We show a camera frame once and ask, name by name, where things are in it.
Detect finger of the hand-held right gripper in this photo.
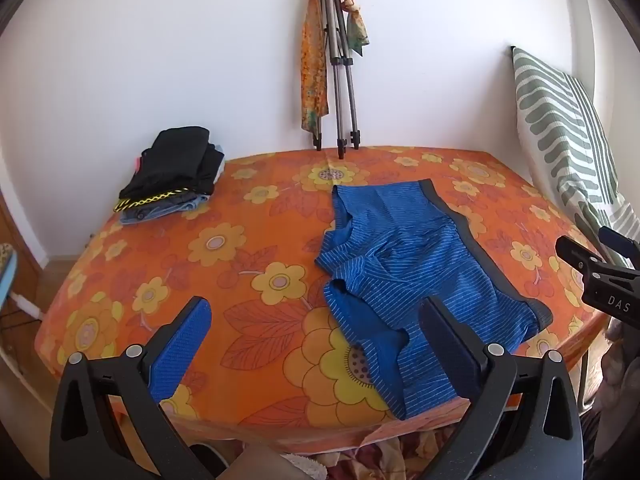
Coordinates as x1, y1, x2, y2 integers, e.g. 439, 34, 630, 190
598, 226, 640, 263
555, 236, 608, 283

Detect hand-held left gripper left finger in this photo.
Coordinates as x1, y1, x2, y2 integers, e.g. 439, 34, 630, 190
50, 297, 213, 480

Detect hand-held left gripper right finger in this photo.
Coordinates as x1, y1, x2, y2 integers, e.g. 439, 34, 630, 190
419, 296, 583, 480

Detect blue striped pants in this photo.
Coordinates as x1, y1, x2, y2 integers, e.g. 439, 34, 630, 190
314, 179, 553, 421

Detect dark cloth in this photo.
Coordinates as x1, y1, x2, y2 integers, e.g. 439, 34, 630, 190
582, 317, 640, 480

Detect orange floral blanket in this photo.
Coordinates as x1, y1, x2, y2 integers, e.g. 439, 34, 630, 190
35, 146, 613, 456

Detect multicoloured patterned cloth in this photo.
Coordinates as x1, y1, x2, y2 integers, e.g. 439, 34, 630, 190
320, 422, 453, 480

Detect green striped pillow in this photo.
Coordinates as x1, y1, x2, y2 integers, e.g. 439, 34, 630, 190
510, 46, 640, 271

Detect dark denim jeans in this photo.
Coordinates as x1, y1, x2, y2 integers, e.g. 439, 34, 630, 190
120, 204, 173, 224

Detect light blue garment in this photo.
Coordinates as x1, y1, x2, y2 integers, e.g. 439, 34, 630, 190
170, 194, 212, 217

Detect black yellow patterned band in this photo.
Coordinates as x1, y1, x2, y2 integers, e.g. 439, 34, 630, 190
114, 187, 193, 213

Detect white towel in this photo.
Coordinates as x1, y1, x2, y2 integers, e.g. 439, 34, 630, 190
282, 452, 331, 480

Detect black folded garment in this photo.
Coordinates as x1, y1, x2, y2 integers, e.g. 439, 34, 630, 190
119, 126, 226, 200

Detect light blue chair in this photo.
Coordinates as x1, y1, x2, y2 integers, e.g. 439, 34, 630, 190
0, 250, 19, 321

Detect grey tripod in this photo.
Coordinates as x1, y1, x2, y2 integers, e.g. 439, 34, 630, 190
312, 0, 362, 160

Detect orange patterned scarf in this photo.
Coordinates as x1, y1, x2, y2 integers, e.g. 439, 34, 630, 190
300, 0, 333, 136

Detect green orange scarf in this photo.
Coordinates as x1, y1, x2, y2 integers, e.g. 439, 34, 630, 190
332, 0, 373, 58

